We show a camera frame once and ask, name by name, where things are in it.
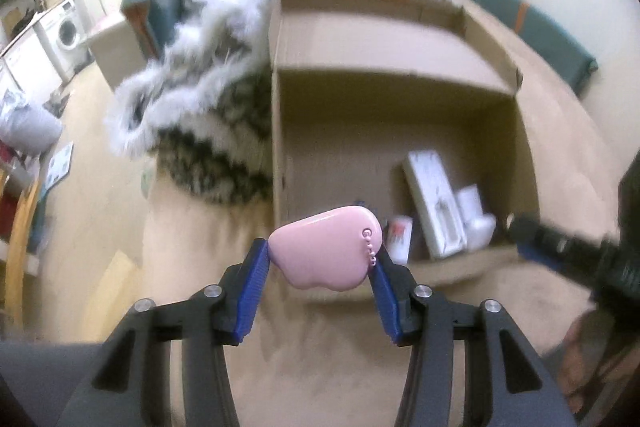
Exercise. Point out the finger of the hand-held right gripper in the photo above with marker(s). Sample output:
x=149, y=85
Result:
x=537, y=259

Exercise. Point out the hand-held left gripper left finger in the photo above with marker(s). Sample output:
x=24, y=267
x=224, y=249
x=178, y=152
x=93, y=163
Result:
x=252, y=287

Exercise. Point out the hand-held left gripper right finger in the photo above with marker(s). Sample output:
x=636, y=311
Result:
x=387, y=302

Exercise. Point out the white oval bottle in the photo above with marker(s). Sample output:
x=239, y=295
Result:
x=481, y=231

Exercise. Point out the pink cloud-shaped case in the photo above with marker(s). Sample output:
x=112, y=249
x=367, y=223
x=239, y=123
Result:
x=320, y=247

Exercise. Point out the white charger plug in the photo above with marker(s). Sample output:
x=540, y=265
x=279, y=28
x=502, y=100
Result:
x=470, y=202

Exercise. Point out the white rectangular plastic device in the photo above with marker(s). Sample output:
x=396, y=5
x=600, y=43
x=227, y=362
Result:
x=430, y=192

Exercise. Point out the large cardboard box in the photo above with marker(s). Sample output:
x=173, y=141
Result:
x=375, y=57

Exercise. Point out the person's right hand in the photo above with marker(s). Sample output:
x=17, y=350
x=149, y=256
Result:
x=585, y=357

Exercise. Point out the white pill bottle red label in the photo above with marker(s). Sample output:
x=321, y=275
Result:
x=400, y=239

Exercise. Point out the dark speckled fluffy blanket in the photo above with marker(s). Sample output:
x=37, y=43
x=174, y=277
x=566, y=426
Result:
x=215, y=162

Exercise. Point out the teal folded mat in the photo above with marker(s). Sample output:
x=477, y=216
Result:
x=540, y=32

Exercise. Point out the illustrated booklet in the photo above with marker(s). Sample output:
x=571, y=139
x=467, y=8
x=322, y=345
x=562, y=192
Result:
x=59, y=164

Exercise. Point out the wooden chair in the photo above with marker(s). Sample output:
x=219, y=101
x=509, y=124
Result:
x=22, y=232

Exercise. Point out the grey white stuffed bag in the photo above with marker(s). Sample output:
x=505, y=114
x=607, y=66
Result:
x=27, y=127

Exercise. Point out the white fluffy blanket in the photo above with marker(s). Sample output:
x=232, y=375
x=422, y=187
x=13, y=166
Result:
x=225, y=7

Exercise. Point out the teal cushion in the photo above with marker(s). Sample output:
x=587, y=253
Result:
x=155, y=12

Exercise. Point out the white washing machine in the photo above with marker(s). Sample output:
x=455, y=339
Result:
x=67, y=32

